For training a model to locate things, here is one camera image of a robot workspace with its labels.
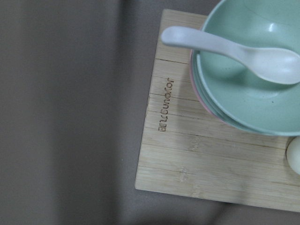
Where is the bamboo cutting board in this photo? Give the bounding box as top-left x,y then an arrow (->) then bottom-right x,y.
135,8 -> 300,213

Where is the pink bowl under stack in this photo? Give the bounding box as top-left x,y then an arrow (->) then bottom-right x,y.
189,50 -> 226,124

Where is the green bowl stack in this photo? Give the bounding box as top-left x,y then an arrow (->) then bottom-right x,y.
191,0 -> 300,136

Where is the white ceramic spoon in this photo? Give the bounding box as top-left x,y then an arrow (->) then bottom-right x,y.
161,26 -> 300,85

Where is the white egg on board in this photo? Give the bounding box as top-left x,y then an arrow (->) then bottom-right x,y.
286,136 -> 300,174

